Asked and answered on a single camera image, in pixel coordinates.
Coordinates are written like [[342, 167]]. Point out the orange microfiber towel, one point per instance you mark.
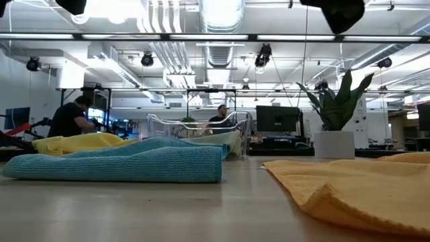
[[352, 188]]

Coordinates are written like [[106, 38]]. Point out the person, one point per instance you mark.
[[67, 121], [220, 116]]

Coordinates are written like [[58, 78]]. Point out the green microfiber towel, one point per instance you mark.
[[228, 139]]

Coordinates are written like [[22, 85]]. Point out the small distant green plant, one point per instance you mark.
[[188, 119]]

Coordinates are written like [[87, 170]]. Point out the black ceiling spotlight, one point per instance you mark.
[[33, 64], [147, 59], [263, 53], [384, 62]]

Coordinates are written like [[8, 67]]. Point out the black background robot arm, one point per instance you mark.
[[33, 125]]

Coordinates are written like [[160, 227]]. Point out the white machine cabinet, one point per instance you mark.
[[361, 124]]

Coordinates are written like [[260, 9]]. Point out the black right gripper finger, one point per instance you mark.
[[341, 15]]

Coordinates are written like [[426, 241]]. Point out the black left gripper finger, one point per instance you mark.
[[72, 6]]

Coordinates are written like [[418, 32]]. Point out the yellow microfiber towel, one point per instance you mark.
[[74, 142]]

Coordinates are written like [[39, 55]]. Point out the blue microfiber towel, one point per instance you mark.
[[134, 164]]

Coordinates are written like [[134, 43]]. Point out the red bar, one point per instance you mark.
[[18, 129]]

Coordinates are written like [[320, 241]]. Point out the black computer monitor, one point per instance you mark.
[[275, 117], [424, 117], [16, 117]]

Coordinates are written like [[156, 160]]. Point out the clear plastic bin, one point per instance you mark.
[[247, 127]]

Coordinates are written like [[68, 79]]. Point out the green snake plant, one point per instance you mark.
[[336, 111]]

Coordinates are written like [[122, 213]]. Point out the white plant pot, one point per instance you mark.
[[334, 144]]

